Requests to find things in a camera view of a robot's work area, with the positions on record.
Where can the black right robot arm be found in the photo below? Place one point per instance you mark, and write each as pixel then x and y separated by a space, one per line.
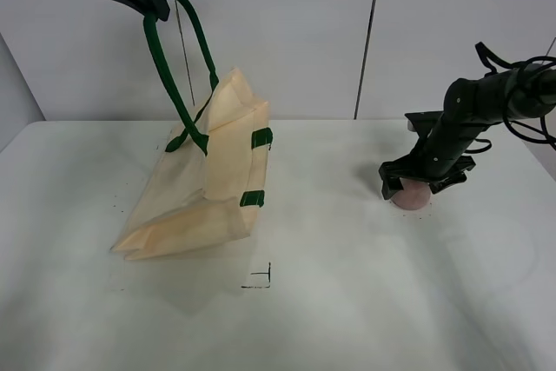
pixel 505 97

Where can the white linen bag green handles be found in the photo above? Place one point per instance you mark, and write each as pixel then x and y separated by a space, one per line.
pixel 209 184

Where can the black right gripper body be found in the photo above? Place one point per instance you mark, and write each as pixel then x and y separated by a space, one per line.
pixel 438 156

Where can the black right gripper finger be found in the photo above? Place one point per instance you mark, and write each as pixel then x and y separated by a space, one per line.
pixel 449 181
pixel 391 185

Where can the pink peach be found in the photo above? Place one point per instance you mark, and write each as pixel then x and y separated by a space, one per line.
pixel 414 195

